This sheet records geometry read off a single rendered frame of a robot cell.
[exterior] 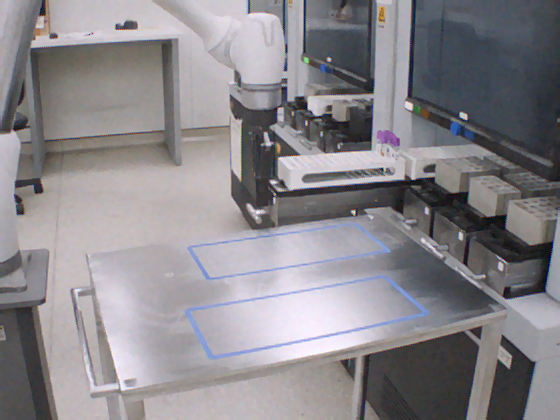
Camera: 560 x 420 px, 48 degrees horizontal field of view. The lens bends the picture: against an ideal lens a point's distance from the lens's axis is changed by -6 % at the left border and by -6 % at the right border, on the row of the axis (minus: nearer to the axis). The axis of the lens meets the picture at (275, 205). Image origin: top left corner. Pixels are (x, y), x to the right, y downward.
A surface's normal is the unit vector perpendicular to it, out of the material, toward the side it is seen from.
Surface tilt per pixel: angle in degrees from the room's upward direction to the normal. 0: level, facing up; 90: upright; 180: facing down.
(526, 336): 90
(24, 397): 90
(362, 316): 0
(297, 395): 0
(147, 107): 90
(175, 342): 0
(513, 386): 90
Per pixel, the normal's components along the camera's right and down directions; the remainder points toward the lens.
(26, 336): 0.87, 0.18
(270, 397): 0.00, -0.94
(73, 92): 0.27, 0.33
